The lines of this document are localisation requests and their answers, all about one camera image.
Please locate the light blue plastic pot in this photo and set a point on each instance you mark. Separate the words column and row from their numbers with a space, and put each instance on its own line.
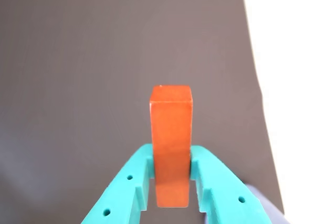
column 273, row 214

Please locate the orange wooden block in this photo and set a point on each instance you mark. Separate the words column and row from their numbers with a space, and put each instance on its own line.
column 170, row 142

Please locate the dark grey work mat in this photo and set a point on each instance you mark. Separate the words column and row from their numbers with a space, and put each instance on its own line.
column 92, row 51

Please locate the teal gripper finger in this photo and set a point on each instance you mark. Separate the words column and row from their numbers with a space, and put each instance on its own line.
column 225, row 195
column 123, row 190

